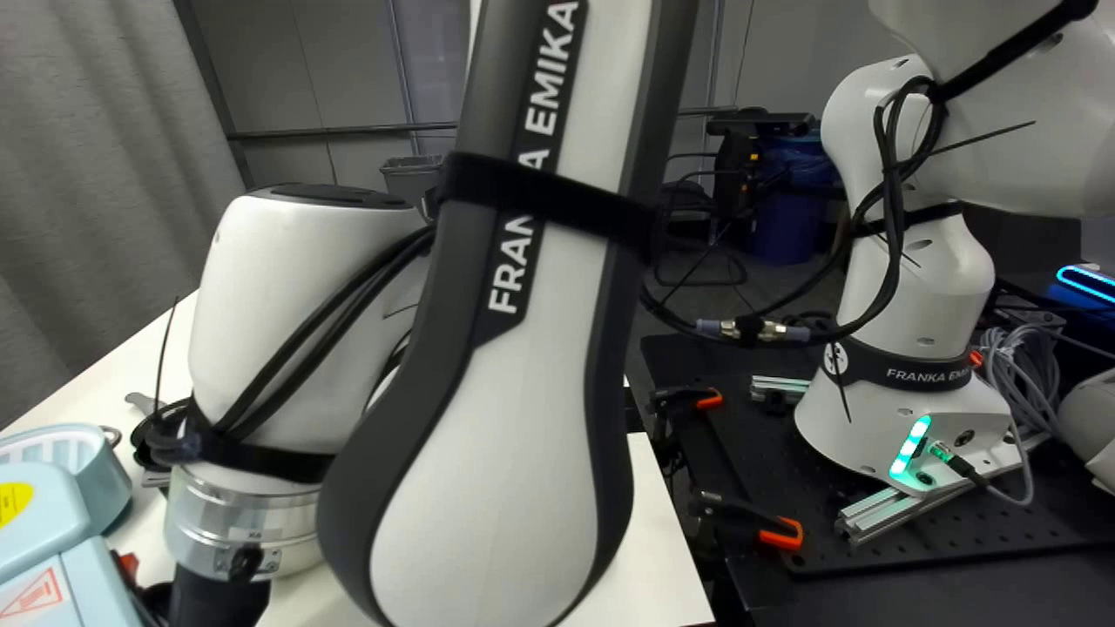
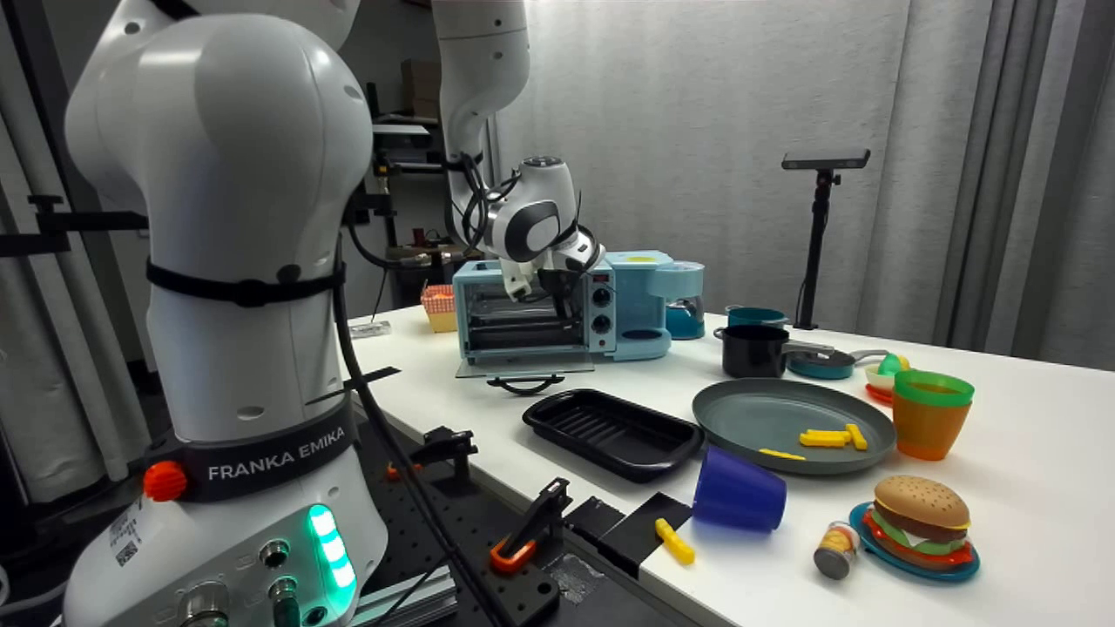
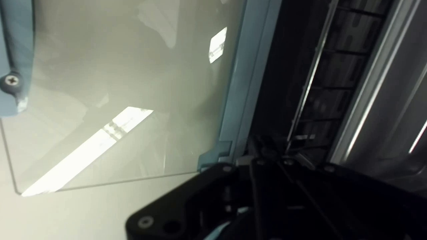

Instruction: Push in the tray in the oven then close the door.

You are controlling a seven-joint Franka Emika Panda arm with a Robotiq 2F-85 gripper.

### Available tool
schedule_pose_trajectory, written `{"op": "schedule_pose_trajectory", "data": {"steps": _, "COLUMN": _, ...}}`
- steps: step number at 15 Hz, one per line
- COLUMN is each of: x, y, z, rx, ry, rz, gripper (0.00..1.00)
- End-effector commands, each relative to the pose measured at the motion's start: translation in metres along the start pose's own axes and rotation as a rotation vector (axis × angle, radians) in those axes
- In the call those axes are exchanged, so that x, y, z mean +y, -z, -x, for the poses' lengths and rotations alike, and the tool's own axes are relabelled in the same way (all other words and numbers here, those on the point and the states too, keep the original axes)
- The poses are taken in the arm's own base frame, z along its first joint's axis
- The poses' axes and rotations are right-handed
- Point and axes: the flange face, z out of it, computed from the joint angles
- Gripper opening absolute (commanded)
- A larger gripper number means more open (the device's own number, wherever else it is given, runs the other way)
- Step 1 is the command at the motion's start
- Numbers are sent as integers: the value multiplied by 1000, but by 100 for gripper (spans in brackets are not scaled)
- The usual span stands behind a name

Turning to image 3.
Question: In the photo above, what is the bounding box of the metal oven tray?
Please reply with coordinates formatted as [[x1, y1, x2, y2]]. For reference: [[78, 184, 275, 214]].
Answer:
[[328, 0, 427, 198]]

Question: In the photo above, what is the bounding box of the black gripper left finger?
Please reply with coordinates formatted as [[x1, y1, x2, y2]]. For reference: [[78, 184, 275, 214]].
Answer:
[[125, 159, 264, 240]]

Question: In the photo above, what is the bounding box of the glass oven door blue handle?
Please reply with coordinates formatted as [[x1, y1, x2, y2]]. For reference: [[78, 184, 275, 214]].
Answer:
[[0, 0, 251, 198]]

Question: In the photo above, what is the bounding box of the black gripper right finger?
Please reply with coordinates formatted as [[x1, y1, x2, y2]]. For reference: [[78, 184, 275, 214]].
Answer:
[[261, 155, 427, 240]]

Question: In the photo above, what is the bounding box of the wire oven rack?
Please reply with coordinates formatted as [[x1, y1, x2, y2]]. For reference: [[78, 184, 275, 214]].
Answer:
[[284, 0, 357, 155]]

